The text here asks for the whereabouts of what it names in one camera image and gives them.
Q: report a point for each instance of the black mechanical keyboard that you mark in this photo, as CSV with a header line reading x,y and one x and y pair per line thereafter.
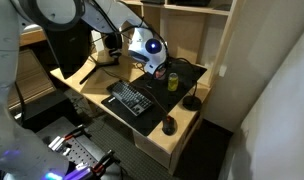
x,y
130,97

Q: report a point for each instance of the black gooseneck desk lamp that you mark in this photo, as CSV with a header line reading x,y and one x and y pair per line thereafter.
x,y
192,103

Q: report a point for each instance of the perforated robot mounting table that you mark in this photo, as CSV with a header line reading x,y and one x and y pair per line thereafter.
x,y
80,151

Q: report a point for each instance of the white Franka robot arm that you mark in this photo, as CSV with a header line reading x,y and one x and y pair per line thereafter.
x,y
5,66

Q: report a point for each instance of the black computer monitor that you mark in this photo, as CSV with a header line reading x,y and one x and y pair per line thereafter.
x,y
68,50

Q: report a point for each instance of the red black bar clamp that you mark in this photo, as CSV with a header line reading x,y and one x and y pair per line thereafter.
x,y
70,136
98,165

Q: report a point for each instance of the flat black object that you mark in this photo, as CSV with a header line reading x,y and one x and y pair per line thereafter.
x,y
153,1
192,2

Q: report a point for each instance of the light wooden desk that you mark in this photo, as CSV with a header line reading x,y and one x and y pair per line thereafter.
x,y
178,126

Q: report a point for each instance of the yellow soda can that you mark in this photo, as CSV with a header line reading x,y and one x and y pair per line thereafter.
x,y
173,83

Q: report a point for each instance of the wooden slatted drawer panel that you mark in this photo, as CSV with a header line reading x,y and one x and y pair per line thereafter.
x,y
32,78

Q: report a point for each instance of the black low cabinet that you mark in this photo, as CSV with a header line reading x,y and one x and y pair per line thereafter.
x,y
48,108

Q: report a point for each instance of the wooden bed frame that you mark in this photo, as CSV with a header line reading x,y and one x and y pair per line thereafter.
x,y
32,37

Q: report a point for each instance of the light wooden shelf hutch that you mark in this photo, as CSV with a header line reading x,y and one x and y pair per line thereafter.
x,y
192,36

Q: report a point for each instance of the black headphones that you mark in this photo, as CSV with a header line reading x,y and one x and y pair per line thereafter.
x,y
113,41

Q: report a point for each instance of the black desk mat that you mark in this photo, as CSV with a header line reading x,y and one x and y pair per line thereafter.
x,y
165,100

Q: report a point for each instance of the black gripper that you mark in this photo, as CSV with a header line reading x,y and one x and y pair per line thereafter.
x,y
162,63

